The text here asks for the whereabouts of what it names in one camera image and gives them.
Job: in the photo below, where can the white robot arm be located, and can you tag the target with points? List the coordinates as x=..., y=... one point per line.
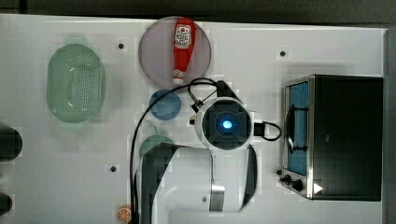
x=220, y=176

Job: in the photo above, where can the green perforated colander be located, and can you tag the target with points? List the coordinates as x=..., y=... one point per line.
x=75, y=84

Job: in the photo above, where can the orange slice toy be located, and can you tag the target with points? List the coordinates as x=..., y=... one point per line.
x=124, y=215

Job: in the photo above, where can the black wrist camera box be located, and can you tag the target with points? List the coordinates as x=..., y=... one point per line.
x=259, y=129

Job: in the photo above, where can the pink round plate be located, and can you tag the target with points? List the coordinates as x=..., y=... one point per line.
x=156, y=53

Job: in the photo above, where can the blue cup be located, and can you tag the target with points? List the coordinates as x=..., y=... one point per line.
x=167, y=108

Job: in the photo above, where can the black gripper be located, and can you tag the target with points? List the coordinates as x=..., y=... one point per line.
x=224, y=90

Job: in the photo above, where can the green cup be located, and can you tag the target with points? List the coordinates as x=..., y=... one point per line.
x=153, y=141

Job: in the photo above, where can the black toaster oven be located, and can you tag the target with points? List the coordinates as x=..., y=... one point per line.
x=332, y=140

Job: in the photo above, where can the red ketchup bottle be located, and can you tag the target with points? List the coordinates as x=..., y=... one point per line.
x=184, y=42

